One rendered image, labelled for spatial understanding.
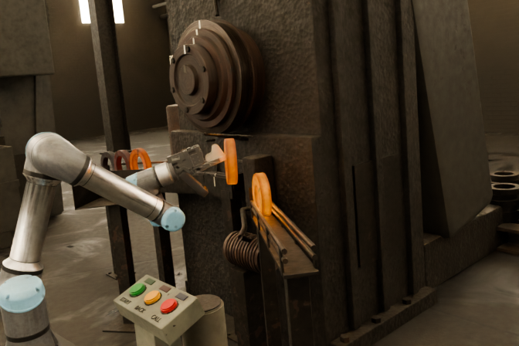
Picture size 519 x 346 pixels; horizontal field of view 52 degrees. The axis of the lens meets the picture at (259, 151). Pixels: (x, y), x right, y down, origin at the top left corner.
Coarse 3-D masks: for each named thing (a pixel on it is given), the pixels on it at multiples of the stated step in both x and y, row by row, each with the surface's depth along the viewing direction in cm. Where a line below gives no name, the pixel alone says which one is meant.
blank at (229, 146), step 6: (228, 138) 176; (228, 144) 172; (234, 144) 172; (228, 150) 170; (234, 150) 171; (228, 156) 170; (234, 156) 170; (228, 162) 169; (234, 162) 170; (228, 168) 170; (234, 168) 170; (228, 174) 171; (234, 174) 171; (228, 180) 172; (234, 180) 173
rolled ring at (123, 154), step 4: (116, 152) 294; (120, 152) 290; (124, 152) 288; (128, 152) 289; (116, 156) 295; (120, 156) 294; (124, 156) 287; (128, 156) 287; (116, 160) 296; (120, 160) 297; (124, 160) 288; (128, 160) 286; (116, 164) 297; (120, 164) 298; (128, 164) 285; (116, 168) 297; (120, 168) 298; (128, 168) 286
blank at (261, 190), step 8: (256, 176) 176; (264, 176) 176; (256, 184) 178; (264, 184) 173; (256, 192) 183; (264, 192) 172; (256, 200) 182; (264, 200) 172; (264, 208) 173; (264, 216) 176
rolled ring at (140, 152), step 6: (138, 150) 275; (144, 150) 276; (132, 156) 281; (144, 156) 272; (132, 162) 283; (144, 162) 272; (150, 162) 273; (132, 168) 283; (138, 168) 285; (144, 168) 273
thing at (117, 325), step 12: (84, 192) 244; (84, 204) 244; (96, 204) 240; (108, 204) 235; (120, 216) 240; (120, 228) 241; (120, 240) 242; (120, 252) 243; (120, 264) 244; (132, 264) 248; (120, 276) 245; (132, 276) 247; (120, 288) 246; (108, 324) 249; (120, 324) 248; (132, 324) 247
